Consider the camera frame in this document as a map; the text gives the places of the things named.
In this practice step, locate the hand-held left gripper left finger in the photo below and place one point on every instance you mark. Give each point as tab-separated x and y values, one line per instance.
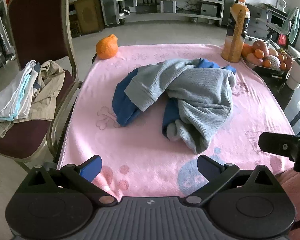
91	168

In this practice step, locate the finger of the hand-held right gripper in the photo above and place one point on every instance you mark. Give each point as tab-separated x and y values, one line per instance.
277	145

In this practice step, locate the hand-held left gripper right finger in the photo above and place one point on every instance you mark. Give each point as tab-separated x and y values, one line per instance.
207	168

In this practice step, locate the grey and blue sweatshirt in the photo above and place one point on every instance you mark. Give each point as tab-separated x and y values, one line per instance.
197	92

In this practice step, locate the pink printed blanket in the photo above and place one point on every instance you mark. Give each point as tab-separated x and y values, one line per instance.
145	140

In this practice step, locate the white and yellow pen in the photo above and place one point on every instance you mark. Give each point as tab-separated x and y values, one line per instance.
276	76

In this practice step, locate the white plant pot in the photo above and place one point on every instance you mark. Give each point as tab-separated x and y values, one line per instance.
298	76

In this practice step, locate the metal fruit tray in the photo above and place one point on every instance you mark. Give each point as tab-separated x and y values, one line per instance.
277	73

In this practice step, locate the tangerine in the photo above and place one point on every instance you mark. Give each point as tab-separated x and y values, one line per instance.
283	66
267	63
280	58
259	53
247	50

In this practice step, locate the fruit in white foam net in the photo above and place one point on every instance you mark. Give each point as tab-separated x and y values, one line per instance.
275	62

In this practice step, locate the pink apple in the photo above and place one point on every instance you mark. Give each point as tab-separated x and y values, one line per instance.
252	58

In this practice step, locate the peach-coloured apple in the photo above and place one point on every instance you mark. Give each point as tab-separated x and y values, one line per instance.
273	52

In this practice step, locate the beige garment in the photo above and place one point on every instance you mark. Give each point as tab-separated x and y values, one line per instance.
50	80

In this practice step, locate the red apple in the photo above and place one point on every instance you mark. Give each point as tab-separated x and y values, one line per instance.
261	45

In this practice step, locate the white and light-blue shirt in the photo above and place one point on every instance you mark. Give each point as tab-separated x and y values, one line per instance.
10	97

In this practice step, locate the black curved bar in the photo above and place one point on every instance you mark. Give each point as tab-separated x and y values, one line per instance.
93	57

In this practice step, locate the orange juice bottle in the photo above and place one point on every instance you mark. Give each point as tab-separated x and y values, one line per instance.
236	30

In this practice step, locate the bumpy orange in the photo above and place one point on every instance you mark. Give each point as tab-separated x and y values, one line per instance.
106	47

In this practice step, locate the chrome office chair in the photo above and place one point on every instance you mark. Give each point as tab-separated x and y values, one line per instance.
283	21

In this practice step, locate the grey drawer cabinet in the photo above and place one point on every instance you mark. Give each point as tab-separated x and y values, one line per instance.
256	17

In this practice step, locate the small desk fan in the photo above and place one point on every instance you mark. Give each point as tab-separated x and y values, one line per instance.
281	4

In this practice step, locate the grey box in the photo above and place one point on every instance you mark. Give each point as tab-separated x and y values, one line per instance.
209	9

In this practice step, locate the wooden cabinet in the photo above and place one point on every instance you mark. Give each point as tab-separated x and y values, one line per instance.
88	15

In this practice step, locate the silver box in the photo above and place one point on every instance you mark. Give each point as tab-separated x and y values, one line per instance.
168	6

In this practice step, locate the black device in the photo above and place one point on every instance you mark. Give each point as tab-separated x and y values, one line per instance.
146	9

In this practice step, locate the maroon chair with gold frame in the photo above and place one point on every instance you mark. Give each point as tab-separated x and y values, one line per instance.
35	17

